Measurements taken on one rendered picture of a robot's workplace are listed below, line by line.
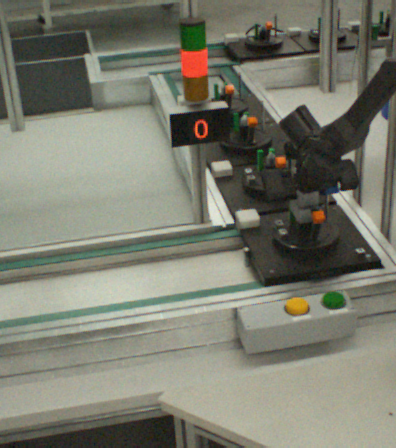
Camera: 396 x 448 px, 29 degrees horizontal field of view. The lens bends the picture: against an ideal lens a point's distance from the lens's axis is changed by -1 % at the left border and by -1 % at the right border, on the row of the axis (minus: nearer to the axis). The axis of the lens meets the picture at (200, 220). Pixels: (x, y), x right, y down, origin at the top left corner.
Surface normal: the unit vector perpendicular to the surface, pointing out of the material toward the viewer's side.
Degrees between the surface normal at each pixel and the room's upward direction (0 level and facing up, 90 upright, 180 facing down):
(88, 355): 90
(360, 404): 0
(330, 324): 90
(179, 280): 0
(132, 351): 90
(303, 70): 90
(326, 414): 0
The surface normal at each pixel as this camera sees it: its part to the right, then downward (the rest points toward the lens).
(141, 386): -0.05, -0.87
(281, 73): 0.19, 0.47
